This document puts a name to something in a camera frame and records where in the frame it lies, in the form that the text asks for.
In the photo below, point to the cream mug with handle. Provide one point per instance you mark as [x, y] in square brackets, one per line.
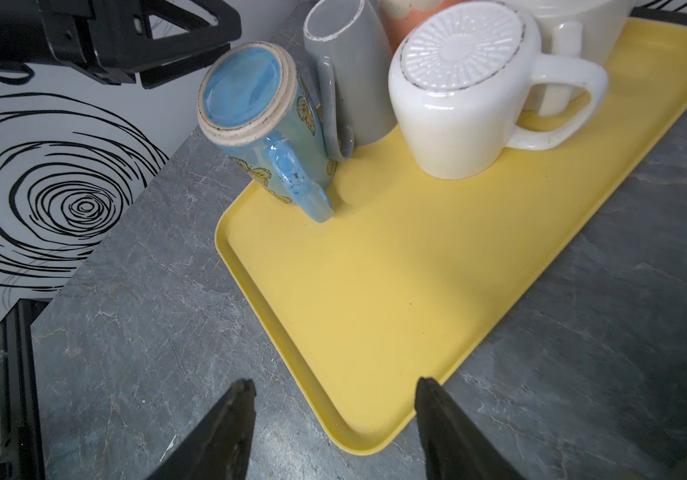
[459, 81]

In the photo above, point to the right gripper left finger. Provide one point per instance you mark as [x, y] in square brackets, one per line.
[220, 446]

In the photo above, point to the small grey mug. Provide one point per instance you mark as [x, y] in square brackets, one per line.
[350, 56]

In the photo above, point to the blue butterfly mug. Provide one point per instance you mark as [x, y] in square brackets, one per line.
[254, 106]

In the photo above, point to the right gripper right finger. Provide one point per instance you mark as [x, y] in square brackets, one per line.
[454, 447]

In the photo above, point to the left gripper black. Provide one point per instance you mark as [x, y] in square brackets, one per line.
[113, 42]

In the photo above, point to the yellow plastic tray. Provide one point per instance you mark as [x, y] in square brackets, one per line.
[413, 272]

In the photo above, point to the white mug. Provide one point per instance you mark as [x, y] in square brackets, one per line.
[586, 30]

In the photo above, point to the beige mug back left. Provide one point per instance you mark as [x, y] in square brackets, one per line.
[399, 17]

